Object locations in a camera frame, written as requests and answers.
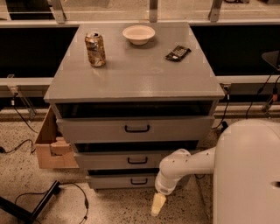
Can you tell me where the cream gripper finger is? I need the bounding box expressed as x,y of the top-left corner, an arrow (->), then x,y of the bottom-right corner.
151,192 -> 166,216

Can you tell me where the grey bottom drawer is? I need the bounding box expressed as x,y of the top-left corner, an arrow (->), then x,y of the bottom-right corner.
86,171 -> 157,190

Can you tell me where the grey drawer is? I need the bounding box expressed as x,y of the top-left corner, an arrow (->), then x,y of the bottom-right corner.
57,116 -> 214,144
74,150 -> 172,170
86,171 -> 157,190

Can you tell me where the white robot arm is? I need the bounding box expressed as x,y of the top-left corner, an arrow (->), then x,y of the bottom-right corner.
151,119 -> 280,224

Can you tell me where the grey middle drawer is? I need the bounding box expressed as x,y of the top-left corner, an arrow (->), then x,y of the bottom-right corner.
74,150 -> 172,170

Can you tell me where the grey top drawer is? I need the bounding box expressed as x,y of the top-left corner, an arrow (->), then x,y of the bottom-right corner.
57,116 -> 214,144

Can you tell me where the grey drawer cabinet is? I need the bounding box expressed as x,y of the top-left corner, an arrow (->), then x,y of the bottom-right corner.
45,22 -> 224,176

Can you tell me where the black stand leg right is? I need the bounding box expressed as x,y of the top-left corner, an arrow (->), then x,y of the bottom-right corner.
221,122 -> 228,132

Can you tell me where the black stand leg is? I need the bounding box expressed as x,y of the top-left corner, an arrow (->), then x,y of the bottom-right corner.
221,122 -> 228,132
0,180 -> 61,224

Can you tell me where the cardboard box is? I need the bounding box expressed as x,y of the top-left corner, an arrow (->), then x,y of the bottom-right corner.
35,108 -> 78,169

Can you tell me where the black stand leg left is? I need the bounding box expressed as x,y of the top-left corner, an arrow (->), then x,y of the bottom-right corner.
0,180 -> 61,224

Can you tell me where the black snack packet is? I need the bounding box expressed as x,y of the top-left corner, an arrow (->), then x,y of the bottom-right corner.
165,45 -> 192,62

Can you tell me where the white paper bowl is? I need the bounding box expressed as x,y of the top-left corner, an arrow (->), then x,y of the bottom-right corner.
122,25 -> 155,46

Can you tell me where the gold soda can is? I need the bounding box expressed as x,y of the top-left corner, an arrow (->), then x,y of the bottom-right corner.
85,31 -> 106,67

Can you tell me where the metal window railing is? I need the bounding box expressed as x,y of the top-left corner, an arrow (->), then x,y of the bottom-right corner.
0,0 -> 280,25

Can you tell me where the black floor cable left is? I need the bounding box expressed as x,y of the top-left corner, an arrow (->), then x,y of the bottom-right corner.
14,182 -> 89,224

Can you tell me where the black wall cable left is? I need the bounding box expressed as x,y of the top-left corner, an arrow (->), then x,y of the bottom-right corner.
0,93 -> 39,155

